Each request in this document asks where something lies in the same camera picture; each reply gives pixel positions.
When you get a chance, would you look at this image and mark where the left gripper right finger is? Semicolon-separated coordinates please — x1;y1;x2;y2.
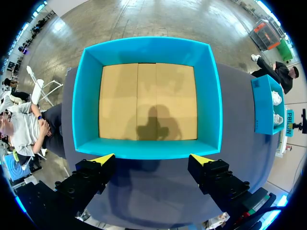
187;154;251;213

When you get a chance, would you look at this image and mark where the white shoe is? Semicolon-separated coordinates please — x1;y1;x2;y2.
271;91;283;106
273;112;284;126

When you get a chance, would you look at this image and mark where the large teal box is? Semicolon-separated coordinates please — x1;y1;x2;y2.
71;36;224;161

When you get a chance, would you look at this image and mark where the small teal box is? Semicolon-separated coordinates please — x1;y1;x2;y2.
250;74;285;136

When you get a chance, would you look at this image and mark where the person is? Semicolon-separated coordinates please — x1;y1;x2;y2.
249;54;300;95
0;102;68;166

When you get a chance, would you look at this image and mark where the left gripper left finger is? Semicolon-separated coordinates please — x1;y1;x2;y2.
54;153;116;212

